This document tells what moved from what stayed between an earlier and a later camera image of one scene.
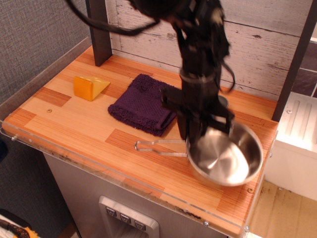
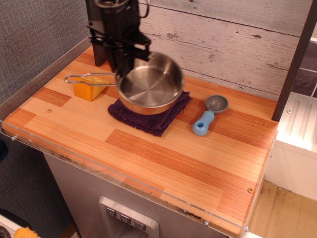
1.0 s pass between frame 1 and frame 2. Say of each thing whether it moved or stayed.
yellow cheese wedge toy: stayed
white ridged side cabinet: stayed
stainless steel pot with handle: moved
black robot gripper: moved
